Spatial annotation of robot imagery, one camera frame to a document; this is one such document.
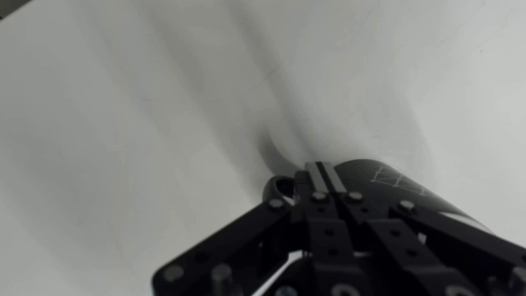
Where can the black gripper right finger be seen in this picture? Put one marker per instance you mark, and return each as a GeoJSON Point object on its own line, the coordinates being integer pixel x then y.
{"type": "Point", "coordinates": [394, 241]}

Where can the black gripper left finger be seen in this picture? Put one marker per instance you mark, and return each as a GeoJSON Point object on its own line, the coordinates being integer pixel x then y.
{"type": "Point", "coordinates": [235, 239]}

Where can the black mug with white print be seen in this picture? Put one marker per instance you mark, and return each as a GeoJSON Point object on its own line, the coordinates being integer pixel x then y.
{"type": "Point", "coordinates": [383, 183]}

